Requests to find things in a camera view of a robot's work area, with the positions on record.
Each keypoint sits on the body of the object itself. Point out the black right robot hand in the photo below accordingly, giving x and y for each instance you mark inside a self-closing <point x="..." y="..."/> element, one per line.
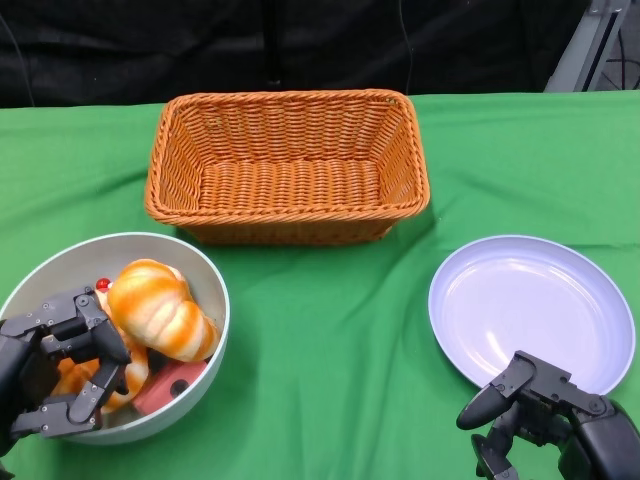
<point x="600" y="440"/>

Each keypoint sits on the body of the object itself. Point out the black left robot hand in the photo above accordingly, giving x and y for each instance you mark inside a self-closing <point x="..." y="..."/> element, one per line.
<point x="75" y="325"/>

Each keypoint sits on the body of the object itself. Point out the oval orange striped bread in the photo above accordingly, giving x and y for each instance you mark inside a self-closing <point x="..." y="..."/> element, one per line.
<point x="155" y="310"/>

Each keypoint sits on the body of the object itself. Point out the pink cake with red cherry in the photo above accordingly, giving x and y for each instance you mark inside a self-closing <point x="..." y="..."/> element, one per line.
<point x="103" y="285"/>

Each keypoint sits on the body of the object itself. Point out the lavender round plate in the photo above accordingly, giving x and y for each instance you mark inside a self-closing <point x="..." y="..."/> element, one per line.
<point x="525" y="310"/>

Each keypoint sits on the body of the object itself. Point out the grey-green round bowl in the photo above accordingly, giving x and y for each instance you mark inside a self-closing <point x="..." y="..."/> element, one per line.
<point x="60" y="265"/>

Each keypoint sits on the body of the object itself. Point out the black vertical pole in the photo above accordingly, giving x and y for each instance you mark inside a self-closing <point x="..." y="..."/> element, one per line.
<point x="274" y="40"/>

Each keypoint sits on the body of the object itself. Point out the green tablecloth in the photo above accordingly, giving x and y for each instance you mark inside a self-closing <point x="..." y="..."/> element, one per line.
<point x="325" y="325"/>

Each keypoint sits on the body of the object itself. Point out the pink cake slice black dot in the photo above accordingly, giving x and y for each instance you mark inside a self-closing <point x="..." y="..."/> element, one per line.
<point x="160" y="390"/>

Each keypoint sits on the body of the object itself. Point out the orange wicker basket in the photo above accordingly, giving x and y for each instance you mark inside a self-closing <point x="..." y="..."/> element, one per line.
<point x="290" y="190"/>

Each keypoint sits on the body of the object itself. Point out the grey aluminium frame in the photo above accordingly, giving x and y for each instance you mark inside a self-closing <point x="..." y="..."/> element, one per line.
<point x="575" y="55"/>

